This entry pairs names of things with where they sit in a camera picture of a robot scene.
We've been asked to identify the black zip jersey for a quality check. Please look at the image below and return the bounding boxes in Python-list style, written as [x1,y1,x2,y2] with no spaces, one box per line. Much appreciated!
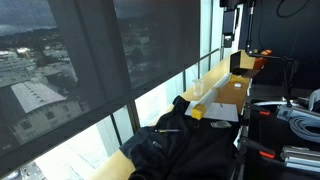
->
[119,95,242,180]

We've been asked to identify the black camera stand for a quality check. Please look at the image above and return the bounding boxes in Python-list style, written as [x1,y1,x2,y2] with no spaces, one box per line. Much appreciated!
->
[245,0,299,98]

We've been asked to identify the black wall mounted device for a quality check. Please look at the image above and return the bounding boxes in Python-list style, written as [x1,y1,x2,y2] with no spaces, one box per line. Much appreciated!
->
[222,9,238,49]

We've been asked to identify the clear plastic cup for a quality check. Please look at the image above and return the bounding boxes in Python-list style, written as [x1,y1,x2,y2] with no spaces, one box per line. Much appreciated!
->
[191,78,205,98]

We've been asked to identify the orange handled black clamp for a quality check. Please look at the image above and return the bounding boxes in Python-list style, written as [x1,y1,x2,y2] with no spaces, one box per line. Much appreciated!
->
[249,107,272,117]
[239,137,277,160]

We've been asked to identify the black hanging cable loop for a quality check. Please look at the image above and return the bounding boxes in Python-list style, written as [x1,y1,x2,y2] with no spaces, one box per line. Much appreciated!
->
[275,0,310,19]

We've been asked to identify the long white tube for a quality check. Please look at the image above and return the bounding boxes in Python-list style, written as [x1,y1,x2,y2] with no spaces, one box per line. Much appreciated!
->
[196,72,233,110]

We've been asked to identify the dark window roller blind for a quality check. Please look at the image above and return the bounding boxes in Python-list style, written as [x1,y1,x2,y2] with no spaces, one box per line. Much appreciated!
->
[0,0,133,168]
[113,0,202,90]

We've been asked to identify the black pen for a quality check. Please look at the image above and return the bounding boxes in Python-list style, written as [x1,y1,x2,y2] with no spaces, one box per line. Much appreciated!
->
[153,128,184,134]

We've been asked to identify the yellow wrapped block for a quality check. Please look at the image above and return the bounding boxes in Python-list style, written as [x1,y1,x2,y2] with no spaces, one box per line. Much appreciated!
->
[190,103,205,121]

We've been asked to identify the dark open cardboard box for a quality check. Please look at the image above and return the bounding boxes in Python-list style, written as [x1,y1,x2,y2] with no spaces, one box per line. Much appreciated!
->
[229,49,258,80]

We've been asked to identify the short aluminium rail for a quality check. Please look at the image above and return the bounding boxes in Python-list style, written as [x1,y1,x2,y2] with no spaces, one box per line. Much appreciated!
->
[280,145,320,162]
[284,156,320,173]

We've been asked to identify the gray cable coil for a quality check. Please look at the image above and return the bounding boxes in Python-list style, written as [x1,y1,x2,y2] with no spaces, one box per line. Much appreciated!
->
[288,116,320,145]

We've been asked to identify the orange chair white legs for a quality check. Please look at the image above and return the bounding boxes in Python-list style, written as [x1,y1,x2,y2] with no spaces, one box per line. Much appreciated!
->
[253,49,273,70]

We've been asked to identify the white paper sheet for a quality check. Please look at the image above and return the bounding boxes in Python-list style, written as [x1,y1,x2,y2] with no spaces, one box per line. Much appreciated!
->
[184,100,240,123]

